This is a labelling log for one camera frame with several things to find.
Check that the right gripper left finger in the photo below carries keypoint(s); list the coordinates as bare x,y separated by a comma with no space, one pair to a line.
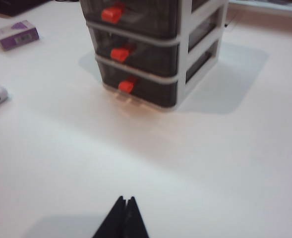
114,223

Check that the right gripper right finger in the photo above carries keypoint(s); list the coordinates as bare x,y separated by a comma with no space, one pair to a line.
135,223

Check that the purple and white box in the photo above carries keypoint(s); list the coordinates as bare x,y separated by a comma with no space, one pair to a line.
14,34

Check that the black flat object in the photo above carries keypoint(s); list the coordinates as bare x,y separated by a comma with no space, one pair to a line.
12,6

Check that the white drawer cabinet frame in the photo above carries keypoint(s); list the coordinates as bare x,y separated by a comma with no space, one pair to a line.
183,49

